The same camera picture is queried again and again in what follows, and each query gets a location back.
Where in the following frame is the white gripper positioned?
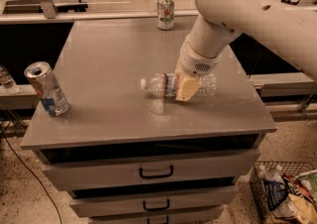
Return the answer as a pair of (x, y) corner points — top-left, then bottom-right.
(174, 34), (221, 102)

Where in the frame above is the clear plastic water bottle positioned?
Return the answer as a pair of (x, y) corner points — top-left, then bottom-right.
(140, 72), (216, 98)

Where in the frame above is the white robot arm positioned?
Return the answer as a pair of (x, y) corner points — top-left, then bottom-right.
(175, 0), (317, 101)

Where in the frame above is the bottle on left ledge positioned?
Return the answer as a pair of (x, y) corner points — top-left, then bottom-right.
(0, 65), (19, 94)

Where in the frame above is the white green soda can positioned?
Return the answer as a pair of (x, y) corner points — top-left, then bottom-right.
(158, 0), (174, 30)

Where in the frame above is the grey drawer cabinet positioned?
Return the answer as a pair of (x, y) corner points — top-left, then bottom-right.
(20, 15), (277, 224)

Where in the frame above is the middle grey drawer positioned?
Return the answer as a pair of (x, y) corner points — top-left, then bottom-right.
(70, 185), (238, 218)

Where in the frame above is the grey drawer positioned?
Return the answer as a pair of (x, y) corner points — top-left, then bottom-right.
(44, 149), (260, 191)
(70, 185), (238, 218)
(88, 205), (223, 224)

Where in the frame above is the bottom grey drawer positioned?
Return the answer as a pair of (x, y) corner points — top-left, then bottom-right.
(88, 205), (223, 224)

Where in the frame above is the silver blue soda can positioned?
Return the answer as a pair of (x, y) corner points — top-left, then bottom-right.
(24, 61), (69, 117)

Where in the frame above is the top grey drawer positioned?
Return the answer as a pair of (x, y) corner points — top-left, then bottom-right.
(44, 149), (260, 191)

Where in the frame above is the snack bag in basket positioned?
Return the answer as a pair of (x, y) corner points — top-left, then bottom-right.
(271, 169), (317, 224)

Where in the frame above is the wire mesh basket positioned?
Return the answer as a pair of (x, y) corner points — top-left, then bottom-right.
(250, 161), (317, 224)

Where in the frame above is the black floor cable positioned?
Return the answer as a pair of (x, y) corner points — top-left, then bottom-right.
(0, 128), (63, 224)

